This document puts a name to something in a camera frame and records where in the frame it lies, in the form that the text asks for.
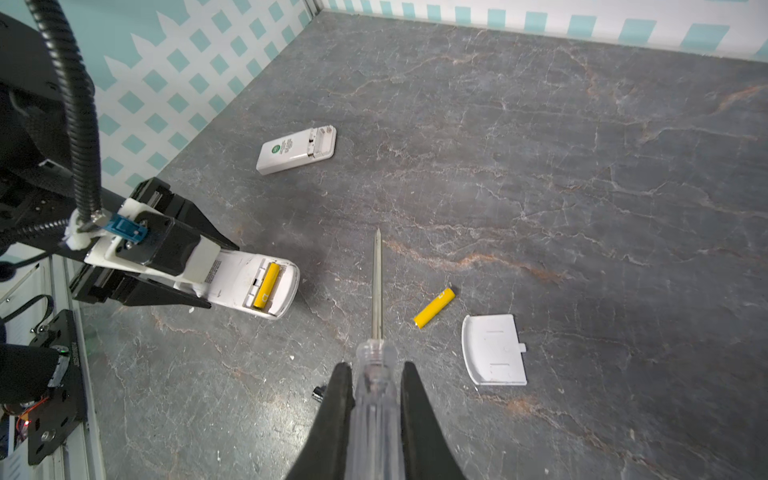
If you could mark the large white battery cover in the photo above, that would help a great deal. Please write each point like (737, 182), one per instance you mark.
(492, 352)

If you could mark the clear handle screwdriver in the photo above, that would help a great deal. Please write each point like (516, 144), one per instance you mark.
(374, 448)

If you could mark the white remote with batteries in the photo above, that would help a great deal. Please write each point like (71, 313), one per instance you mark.
(296, 150)

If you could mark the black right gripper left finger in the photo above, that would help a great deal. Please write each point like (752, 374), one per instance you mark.
(324, 453)

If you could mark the yellow AA battery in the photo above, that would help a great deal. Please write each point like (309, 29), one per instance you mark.
(434, 307)
(266, 287)

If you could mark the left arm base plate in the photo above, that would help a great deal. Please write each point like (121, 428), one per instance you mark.
(65, 407)

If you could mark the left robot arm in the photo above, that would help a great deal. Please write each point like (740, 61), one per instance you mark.
(51, 192)

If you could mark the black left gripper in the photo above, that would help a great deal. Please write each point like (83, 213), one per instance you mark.
(96, 284)

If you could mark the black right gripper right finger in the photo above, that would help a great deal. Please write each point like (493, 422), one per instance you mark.
(425, 450)

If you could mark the blue AA battery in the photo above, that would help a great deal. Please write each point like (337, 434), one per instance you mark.
(318, 393)

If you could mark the white remote with green buttons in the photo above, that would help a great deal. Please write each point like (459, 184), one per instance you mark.
(235, 276)

